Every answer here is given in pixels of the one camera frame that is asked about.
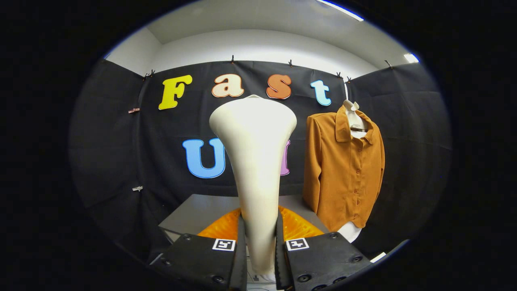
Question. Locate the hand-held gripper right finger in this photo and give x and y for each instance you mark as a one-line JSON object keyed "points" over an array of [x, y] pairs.
{"points": [[280, 250]]}

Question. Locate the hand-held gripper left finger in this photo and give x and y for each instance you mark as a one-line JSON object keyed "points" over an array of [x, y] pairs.
{"points": [[241, 250]]}

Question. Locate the orange button shirt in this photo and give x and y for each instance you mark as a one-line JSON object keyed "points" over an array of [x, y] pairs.
{"points": [[339, 182]]}

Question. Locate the white paper label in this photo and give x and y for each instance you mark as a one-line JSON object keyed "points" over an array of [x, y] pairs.
{"points": [[378, 257]]}

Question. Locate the white mannequin torso hanger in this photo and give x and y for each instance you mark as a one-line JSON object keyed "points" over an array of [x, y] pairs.
{"points": [[354, 119]]}

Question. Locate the pink clip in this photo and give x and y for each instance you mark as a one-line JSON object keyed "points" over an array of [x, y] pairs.
{"points": [[134, 110]]}

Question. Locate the row of black clips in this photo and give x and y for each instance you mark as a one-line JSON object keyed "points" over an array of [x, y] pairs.
{"points": [[232, 60]]}

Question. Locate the small ceiling light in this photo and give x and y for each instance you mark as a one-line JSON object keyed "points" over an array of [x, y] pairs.
{"points": [[411, 58]]}

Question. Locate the long ceiling light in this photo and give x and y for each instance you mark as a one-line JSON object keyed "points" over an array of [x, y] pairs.
{"points": [[341, 10]]}

